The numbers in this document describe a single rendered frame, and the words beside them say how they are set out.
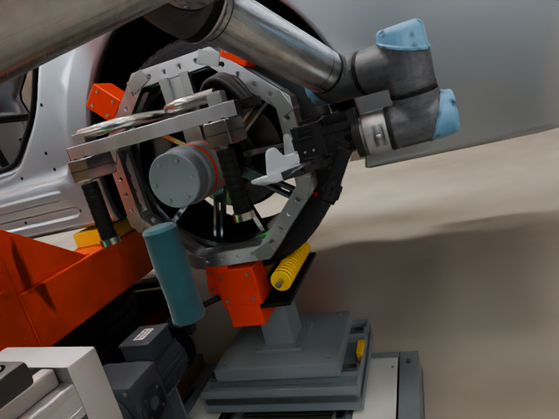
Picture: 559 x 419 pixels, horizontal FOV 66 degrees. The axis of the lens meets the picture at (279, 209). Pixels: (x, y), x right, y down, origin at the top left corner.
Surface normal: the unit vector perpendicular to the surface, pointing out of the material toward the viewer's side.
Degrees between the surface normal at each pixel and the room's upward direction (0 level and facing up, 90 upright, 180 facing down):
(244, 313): 90
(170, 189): 90
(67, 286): 90
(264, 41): 125
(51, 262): 90
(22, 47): 137
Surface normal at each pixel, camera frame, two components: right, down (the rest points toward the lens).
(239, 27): 0.59, 0.59
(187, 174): -0.28, 0.29
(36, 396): 0.89, -0.15
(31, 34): 0.85, 0.48
